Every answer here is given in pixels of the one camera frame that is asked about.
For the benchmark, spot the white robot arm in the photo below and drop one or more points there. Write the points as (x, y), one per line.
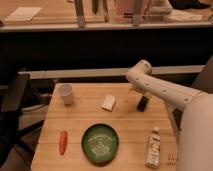
(195, 148)

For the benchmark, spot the green bowl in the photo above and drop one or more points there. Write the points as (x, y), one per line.
(100, 143)

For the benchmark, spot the white paper cup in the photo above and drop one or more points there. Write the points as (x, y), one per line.
(66, 93)

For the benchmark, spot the black eraser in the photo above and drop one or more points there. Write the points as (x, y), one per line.
(142, 103)

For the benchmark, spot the orange carrot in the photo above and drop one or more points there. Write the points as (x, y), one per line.
(63, 142)

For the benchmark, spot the white plastic bottle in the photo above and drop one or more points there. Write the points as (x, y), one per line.
(153, 149)

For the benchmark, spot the white paper sheet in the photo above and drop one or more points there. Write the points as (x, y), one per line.
(23, 14)

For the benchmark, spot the black chair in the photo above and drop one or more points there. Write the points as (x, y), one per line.
(10, 111)

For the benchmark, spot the white sponge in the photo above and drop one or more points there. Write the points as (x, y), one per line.
(108, 102)

